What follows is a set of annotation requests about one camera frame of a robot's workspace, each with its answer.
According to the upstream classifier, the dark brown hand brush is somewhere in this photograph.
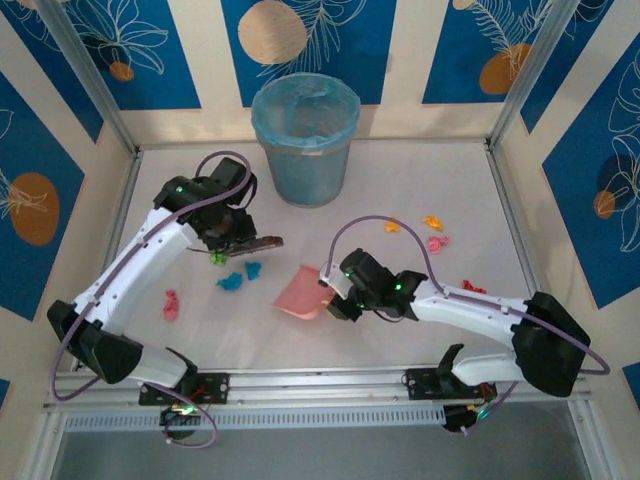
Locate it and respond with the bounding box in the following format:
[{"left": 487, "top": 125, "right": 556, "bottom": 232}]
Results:
[{"left": 227, "top": 234, "right": 285, "bottom": 257}]

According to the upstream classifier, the pink plastic dustpan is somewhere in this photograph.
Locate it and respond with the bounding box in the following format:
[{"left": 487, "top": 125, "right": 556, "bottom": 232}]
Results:
[{"left": 271, "top": 263, "right": 334, "bottom": 321}]

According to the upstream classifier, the grey mesh wastebasket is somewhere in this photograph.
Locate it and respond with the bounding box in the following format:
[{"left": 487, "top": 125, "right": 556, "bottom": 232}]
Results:
[{"left": 262, "top": 139, "right": 351, "bottom": 207}]

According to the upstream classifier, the blue plastic bin liner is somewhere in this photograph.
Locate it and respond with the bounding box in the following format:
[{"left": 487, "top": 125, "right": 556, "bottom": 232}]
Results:
[{"left": 250, "top": 72, "right": 362, "bottom": 154}]

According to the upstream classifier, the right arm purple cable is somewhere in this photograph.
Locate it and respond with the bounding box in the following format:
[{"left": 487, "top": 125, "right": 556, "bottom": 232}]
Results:
[{"left": 324, "top": 214, "right": 611, "bottom": 436}]

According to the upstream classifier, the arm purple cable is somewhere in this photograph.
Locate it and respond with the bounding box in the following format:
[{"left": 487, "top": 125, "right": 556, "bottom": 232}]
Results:
[
  {"left": 49, "top": 152, "right": 251, "bottom": 449},
  {"left": 324, "top": 214, "right": 611, "bottom": 436}
]

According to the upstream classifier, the aluminium table edge rail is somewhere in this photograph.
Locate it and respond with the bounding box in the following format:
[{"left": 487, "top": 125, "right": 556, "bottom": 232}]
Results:
[
  {"left": 484, "top": 142, "right": 564, "bottom": 361},
  {"left": 72, "top": 149, "right": 144, "bottom": 371}
]

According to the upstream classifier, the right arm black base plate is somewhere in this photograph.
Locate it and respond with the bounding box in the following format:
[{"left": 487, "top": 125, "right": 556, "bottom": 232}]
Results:
[{"left": 405, "top": 367, "right": 499, "bottom": 401}]

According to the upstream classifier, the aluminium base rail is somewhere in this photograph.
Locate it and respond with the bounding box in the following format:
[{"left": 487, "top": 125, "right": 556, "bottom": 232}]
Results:
[{"left": 44, "top": 367, "right": 594, "bottom": 409}]

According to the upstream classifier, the grey slotted cable duct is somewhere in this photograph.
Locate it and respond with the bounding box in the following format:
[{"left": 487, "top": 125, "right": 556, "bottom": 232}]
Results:
[{"left": 62, "top": 404, "right": 446, "bottom": 431}]

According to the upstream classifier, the aluminium frame post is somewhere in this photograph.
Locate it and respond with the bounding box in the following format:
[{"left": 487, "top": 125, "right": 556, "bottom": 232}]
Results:
[
  {"left": 34, "top": 0, "right": 140, "bottom": 157},
  {"left": 487, "top": 0, "right": 586, "bottom": 151}
]

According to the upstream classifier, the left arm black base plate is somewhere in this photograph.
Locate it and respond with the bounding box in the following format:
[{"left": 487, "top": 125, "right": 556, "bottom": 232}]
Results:
[{"left": 137, "top": 372, "right": 231, "bottom": 406}]

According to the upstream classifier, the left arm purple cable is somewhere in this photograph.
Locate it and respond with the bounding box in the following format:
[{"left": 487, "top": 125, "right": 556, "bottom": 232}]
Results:
[{"left": 49, "top": 152, "right": 251, "bottom": 449}]

